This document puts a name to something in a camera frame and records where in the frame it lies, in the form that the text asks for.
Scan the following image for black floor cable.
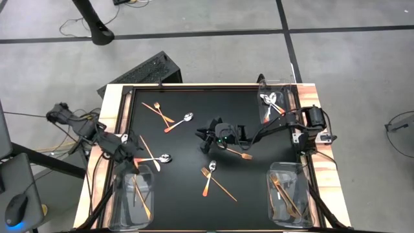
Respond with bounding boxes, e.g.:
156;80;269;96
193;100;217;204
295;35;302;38
3;111;49;119
59;0;121;39

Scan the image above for black computer mouse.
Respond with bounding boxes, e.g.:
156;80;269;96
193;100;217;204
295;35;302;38
4;193;29;228

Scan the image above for grey desk panel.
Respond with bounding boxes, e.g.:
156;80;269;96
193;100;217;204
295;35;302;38
0;100;14;160

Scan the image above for black stand beam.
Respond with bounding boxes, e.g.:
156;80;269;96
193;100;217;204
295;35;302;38
11;142;87;179

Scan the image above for clear plastic bin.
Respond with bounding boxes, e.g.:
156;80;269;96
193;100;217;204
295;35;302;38
265;161;315;229
108;163;155;232
257;80;294;129

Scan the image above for black frame post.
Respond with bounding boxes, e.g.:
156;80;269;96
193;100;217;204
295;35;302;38
76;183;114;231
307;181;345;231

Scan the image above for black mesh computer case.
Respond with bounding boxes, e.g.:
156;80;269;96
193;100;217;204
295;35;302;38
96;50;184;99

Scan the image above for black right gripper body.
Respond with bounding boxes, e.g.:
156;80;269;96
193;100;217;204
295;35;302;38
208;122;247;146

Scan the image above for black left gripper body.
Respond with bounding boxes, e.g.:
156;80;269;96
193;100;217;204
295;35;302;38
103;134;143;166

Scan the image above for grey side desk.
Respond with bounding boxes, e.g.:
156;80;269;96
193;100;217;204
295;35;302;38
0;152;45;232

